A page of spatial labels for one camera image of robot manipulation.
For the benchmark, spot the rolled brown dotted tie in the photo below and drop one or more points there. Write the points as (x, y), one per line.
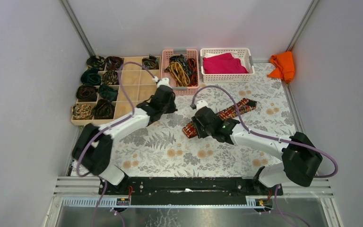
(110, 78)

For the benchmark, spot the white floral table mat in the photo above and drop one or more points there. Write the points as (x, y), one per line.
(163, 150)

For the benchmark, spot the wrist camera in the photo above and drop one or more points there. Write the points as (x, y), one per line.
(162, 82)
(200, 104)

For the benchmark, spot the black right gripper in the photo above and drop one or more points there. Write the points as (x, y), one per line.
(196, 124)

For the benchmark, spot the rolled grey striped tie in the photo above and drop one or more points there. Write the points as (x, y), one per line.
(151, 62)

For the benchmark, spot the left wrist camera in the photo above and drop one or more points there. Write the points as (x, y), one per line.
(162, 82)

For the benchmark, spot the yellow patterned tie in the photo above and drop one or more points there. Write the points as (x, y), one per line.
(179, 75)

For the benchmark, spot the rolled tan patterned tie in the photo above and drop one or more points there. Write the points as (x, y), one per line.
(82, 111)

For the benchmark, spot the magenta folded cloth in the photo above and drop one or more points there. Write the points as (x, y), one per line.
(224, 63)

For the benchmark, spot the rolled dark brown tie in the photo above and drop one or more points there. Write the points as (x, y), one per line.
(86, 93)

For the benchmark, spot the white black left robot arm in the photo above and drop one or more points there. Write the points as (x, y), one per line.
(94, 147)

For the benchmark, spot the orange cloth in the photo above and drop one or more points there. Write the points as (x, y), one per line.
(284, 66)

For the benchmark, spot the dark teal patterned tie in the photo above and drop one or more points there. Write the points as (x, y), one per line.
(181, 59)

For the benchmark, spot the wooden compartment tray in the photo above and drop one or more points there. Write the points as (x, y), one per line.
(135, 85)

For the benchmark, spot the rolled black brown tie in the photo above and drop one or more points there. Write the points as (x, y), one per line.
(104, 109)

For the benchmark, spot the rolled dark red tie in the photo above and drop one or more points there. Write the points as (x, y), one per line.
(113, 63)

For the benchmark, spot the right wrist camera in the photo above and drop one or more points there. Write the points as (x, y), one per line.
(200, 104)

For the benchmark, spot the rolled teal tie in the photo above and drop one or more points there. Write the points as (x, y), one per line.
(91, 77)

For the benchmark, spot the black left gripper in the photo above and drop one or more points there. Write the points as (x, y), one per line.
(165, 95)

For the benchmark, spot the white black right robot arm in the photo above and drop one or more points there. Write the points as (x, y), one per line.
(299, 162)

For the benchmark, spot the rolled camouflage tie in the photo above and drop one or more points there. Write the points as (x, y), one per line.
(96, 61)

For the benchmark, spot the orange black tie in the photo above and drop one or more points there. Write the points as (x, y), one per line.
(192, 64)

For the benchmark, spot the red checkered patterned tie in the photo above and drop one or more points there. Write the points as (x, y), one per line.
(244, 105)

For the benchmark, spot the white plastic basket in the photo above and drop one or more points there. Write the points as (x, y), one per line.
(243, 54)

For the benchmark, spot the pink plastic basket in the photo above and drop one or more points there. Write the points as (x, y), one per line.
(188, 53)

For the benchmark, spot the rolled dark green tie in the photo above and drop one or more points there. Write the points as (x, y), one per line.
(108, 93)

